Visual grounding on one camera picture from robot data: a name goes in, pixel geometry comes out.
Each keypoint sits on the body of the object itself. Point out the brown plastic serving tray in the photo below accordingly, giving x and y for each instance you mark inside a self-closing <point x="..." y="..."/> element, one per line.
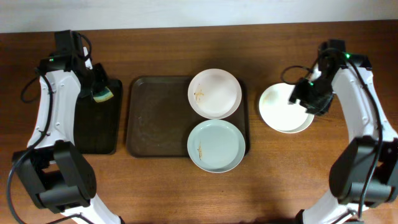
<point x="160" y="117"/>

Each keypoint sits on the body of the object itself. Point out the green yellow sponge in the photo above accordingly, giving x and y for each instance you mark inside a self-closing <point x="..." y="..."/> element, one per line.
<point x="103" y="95"/>

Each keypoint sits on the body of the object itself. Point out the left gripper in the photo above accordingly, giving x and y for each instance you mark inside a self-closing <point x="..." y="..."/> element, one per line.
<point x="102" y="84"/>

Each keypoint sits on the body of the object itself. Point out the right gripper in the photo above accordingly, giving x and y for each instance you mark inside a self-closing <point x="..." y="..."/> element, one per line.
<point x="298" y="94"/>

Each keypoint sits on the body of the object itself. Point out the black rectangular tray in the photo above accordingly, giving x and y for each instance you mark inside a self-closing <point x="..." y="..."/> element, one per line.
<point x="96" y="124"/>

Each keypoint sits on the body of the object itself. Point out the white plate top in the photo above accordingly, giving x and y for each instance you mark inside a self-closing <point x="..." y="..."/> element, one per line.
<point x="214" y="93"/>

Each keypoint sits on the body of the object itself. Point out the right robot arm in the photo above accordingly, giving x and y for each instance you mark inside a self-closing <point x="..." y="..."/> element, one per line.
<point x="365" y="174"/>

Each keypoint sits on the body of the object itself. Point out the white plate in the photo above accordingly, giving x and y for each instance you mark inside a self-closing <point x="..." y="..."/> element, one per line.
<point x="214" y="93"/>
<point x="278" y="113"/>

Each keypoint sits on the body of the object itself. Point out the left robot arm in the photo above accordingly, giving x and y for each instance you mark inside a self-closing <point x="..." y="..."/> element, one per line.
<point x="55" y="174"/>

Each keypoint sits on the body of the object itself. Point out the pale blue plate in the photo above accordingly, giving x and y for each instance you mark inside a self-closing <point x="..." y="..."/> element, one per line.
<point x="216" y="146"/>

